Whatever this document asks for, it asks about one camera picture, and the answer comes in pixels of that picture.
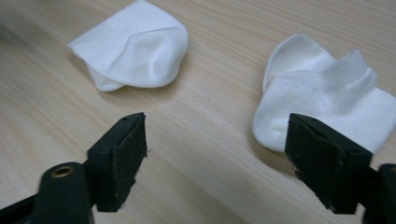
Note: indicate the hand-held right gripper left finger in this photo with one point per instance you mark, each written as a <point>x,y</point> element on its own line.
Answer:
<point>120,161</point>

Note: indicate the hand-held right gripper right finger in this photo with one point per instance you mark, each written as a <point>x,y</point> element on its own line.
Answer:
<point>323,161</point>

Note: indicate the white ankle sock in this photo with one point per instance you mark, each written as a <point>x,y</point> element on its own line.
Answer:
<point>137,53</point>
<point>323,93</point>

